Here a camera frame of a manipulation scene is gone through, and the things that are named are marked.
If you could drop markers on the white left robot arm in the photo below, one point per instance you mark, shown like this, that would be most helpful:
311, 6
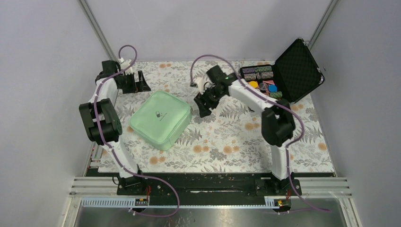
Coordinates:
100, 119

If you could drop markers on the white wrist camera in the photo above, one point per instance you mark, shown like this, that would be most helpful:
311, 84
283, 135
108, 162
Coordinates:
125, 64
199, 83

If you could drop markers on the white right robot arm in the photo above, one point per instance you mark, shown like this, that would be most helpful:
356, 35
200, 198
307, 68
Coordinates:
277, 122

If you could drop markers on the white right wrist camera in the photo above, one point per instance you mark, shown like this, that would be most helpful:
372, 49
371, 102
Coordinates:
199, 83

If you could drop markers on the mint green medicine case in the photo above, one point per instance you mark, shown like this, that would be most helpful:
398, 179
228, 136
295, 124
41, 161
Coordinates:
161, 120

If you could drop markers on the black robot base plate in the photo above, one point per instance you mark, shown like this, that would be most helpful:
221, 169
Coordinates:
208, 189

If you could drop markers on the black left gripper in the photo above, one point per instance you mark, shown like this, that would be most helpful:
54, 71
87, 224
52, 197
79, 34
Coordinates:
141, 85

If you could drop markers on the black poker chip case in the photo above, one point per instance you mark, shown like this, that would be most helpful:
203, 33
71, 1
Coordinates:
295, 73

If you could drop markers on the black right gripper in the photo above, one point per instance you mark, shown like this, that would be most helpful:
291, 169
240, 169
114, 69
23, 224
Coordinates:
201, 100

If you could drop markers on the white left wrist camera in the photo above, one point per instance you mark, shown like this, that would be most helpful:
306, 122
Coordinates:
125, 64

